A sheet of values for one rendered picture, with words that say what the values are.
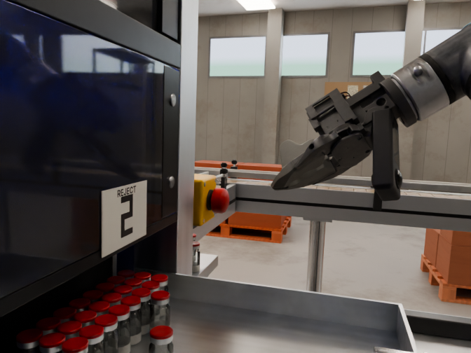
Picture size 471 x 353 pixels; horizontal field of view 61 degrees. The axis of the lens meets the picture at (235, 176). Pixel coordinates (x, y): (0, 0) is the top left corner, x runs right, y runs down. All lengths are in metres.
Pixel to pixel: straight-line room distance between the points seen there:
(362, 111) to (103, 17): 0.36
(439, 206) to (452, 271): 1.84
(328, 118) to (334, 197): 0.70
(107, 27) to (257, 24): 9.26
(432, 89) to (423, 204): 0.75
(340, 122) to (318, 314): 0.25
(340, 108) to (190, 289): 0.31
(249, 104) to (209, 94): 1.04
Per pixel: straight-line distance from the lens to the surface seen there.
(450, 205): 1.30
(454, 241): 3.06
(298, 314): 0.53
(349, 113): 0.56
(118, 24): 0.40
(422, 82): 0.56
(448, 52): 0.58
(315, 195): 1.26
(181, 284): 0.55
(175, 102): 0.50
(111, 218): 0.38
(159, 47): 0.47
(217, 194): 0.62
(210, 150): 9.68
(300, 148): 0.58
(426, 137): 9.04
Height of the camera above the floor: 1.11
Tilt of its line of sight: 7 degrees down
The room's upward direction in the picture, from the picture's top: 2 degrees clockwise
